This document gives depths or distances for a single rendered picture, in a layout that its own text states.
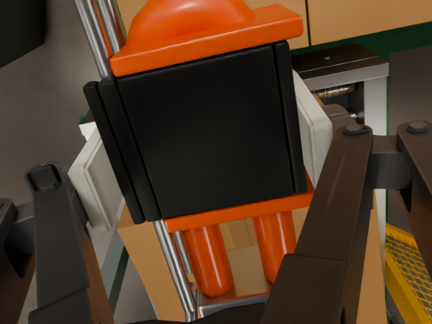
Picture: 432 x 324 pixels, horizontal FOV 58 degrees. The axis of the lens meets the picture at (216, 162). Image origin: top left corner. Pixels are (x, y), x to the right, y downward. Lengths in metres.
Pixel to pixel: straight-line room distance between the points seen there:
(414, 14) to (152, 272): 0.77
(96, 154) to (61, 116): 1.49
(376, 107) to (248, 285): 0.78
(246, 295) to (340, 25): 0.79
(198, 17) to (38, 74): 1.47
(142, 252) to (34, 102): 1.10
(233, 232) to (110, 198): 0.47
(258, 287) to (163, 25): 0.15
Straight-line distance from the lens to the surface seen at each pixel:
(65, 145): 1.70
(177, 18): 0.16
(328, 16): 0.94
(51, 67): 1.59
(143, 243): 0.65
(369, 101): 0.97
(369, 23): 0.97
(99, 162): 0.16
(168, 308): 0.75
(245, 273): 0.24
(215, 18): 0.16
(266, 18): 0.16
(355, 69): 0.92
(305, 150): 0.16
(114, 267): 1.38
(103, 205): 0.16
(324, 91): 0.97
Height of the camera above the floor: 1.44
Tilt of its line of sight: 62 degrees down
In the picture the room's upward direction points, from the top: 178 degrees clockwise
